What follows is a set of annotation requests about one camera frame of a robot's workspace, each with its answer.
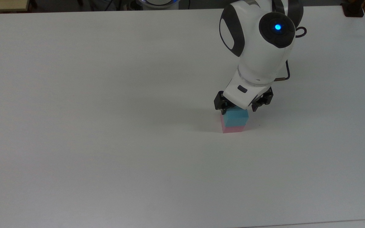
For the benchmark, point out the pink cube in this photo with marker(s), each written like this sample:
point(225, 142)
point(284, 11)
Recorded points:
point(233, 129)

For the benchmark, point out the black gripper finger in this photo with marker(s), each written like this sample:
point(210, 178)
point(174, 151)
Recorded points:
point(221, 103)
point(263, 98)

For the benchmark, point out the blue cube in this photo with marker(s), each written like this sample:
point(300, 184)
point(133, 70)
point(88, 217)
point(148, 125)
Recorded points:
point(236, 117)

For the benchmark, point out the black stand base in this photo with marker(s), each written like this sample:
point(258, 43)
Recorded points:
point(353, 9)

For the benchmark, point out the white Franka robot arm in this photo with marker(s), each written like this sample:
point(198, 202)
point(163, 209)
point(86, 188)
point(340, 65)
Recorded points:
point(258, 57)

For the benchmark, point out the light wooden board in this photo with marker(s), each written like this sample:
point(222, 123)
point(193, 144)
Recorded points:
point(3, 4)

